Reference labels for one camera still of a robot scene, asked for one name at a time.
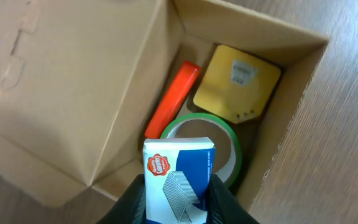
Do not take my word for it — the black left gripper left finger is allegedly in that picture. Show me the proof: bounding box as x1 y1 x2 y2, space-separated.
97 174 147 224

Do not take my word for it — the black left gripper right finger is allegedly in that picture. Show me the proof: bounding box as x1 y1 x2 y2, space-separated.
208 174 259 224

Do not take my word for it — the brown cardboard box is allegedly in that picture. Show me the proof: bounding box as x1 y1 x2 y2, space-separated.
0 1 328 207

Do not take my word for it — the small blue white card box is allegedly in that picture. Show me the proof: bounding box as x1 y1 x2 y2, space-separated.
143 137 215 224

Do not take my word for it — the green tape roll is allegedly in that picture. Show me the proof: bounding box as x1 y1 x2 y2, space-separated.
161 113 242 188

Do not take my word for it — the yellow sticky note pad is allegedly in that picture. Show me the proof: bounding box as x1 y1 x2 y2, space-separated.
193 45 281 124

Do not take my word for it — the orange highlighter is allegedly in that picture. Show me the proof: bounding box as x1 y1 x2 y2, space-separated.
144 61 201 139

